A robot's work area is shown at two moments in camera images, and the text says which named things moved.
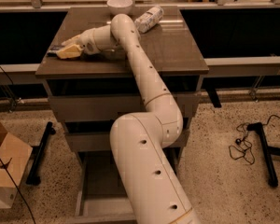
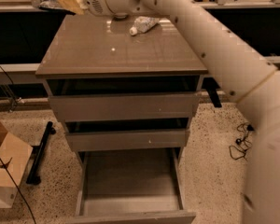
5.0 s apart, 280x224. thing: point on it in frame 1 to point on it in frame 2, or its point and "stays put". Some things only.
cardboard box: [14, 156] stays put
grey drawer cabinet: [90, 92] stays put
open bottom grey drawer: [101, 192] stays put
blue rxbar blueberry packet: [52, 51] to [50, 1]
